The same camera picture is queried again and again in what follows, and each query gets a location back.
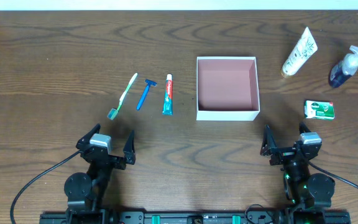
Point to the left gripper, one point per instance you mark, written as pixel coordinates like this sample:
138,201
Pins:
108,158

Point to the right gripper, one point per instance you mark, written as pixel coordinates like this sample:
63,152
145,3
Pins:
288,152

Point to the Colgate toothpaste tube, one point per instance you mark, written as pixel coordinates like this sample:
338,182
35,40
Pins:
167,104

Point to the blue disposable razor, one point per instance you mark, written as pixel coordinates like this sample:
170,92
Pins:
149,83

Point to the blue pump soap bottle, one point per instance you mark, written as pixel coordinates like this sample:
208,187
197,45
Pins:
345,69

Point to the white Pantene tube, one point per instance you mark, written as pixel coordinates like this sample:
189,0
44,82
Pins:
302,51

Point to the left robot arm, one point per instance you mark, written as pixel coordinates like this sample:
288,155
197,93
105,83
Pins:
85,190

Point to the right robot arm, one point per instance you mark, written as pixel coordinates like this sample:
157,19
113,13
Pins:
307,191

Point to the green white toothbrush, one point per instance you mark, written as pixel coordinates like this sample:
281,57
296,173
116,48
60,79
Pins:
114,111

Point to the green Dettol soap box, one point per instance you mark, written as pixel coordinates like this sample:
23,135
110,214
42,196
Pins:
319,110

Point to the white box pink inside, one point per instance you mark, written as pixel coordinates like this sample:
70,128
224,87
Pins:
227,89

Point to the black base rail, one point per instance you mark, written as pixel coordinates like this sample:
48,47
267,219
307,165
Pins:
251,216

